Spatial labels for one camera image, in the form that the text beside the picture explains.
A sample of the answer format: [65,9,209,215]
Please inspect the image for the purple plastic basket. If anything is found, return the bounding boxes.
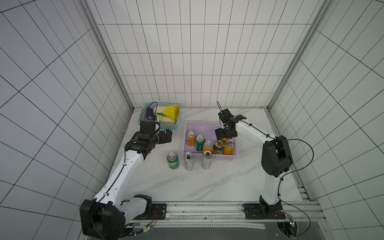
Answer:
[183,121,238,160]

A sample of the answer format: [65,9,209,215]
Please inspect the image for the green sprite can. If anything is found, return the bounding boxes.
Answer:
[195,135,205,152]
[167,152,180,170]

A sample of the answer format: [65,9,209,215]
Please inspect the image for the silver slim can back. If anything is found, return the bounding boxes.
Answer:
[184,152,194,171]

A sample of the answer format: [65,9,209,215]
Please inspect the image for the silver slim can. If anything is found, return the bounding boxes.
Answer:
[184,152,194,171]
[201,151,213,170]

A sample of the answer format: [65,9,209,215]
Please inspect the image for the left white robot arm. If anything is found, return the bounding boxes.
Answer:
[80,130,172,240]

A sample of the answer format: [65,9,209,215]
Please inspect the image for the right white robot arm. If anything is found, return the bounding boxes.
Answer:
[215,109,293,218]

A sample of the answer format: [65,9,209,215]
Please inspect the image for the blue plastic basket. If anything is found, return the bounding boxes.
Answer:
[138,102,181,130]

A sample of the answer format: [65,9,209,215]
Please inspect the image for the green brown can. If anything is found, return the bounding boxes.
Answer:
[213,140,225,155]

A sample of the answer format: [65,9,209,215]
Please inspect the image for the orange fanta can front right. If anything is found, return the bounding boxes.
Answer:
[223,140,235,155]

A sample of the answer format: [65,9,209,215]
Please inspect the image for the orange fanta can front middle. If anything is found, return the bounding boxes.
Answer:
[203,141,214,153]

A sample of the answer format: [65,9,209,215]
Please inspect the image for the green lettuce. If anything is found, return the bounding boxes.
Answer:
[156,114,176,125]

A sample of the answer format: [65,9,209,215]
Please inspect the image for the orange fanta can back left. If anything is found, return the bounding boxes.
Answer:
[186,131,196,147]

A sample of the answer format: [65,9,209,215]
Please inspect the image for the yellow napa cabbage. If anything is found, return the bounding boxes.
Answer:
[156,105,180,121]

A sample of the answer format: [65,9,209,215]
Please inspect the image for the dark purple eggplant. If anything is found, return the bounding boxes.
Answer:
[146,108,154,120]

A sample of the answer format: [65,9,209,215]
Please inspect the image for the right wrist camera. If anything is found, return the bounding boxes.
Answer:
[218,109,233,123]

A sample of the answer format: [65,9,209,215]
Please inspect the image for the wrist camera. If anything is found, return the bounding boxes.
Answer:
[140,120,160,136]
[218,109,233,123]

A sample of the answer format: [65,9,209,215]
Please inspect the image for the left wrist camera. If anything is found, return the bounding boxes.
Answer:
[140,120,160,136]

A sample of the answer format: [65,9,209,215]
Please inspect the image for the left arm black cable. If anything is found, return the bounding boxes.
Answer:
[140,101,159,124]

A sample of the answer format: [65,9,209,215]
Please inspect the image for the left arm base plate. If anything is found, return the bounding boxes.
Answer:
[134,204,167,220]

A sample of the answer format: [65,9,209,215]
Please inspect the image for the aluminium mounting rail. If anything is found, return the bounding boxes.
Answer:
[129,202,325,228]

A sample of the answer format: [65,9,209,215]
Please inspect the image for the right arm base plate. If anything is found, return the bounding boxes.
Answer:
[242,203,286,220]

